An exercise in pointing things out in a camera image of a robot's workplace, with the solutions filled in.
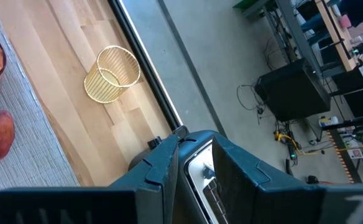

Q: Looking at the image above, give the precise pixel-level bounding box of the black chrome-top toaster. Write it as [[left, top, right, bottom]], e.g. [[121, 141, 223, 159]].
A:
[[127, 125, 231, 224]]

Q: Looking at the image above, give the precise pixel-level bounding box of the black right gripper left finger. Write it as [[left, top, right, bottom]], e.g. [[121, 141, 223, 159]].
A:
[[109, 132, 182, 224]]

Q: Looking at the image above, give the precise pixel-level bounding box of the clear ribbed glass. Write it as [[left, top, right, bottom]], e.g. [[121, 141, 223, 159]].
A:
[[83, 45, 141, 105]]

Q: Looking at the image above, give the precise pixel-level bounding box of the black aluminium table frame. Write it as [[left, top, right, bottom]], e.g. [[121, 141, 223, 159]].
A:
[[108, 0, 189, 133]]

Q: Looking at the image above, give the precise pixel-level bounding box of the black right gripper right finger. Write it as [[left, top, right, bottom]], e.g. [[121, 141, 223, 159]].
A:
[[211, 133, 322, 224]]

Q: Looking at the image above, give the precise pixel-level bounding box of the white bottle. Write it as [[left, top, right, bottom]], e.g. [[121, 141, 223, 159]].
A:
[[318, 116, 339, 128]]

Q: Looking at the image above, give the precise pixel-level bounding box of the wooden desk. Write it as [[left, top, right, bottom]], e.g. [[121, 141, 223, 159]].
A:
[[313, 0, 361, 72]]

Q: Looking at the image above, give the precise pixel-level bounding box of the grey woven placemat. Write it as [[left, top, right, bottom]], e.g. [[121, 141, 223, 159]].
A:
[[0, 0, 80, 200]]

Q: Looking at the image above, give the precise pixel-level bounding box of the black computer case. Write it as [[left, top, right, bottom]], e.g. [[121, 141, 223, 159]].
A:
[[255, 58, 332, 123]]

